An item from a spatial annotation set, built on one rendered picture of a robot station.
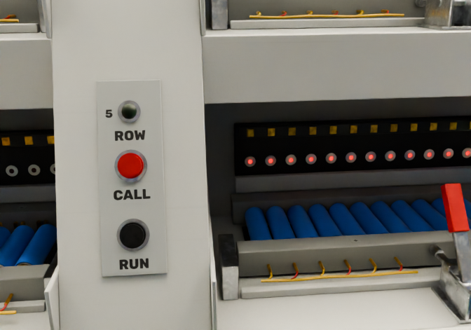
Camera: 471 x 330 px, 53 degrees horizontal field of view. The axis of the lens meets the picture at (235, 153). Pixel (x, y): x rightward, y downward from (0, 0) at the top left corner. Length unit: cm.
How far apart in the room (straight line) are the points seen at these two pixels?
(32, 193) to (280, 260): 25
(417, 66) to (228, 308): 21
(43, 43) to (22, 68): 2
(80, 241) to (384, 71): 23
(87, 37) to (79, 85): 3
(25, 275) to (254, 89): 21
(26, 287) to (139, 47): 19
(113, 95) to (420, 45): 21
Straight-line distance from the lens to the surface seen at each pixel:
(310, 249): 38
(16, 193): 50
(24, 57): 33
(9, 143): 49
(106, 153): 31
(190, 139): 30
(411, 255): 41
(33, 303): 38
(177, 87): 31
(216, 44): 32
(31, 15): 41
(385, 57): 34
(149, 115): 30
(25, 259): 41
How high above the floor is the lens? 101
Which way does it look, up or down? 2 degrees up
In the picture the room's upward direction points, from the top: 2 degrees counter-clockwise
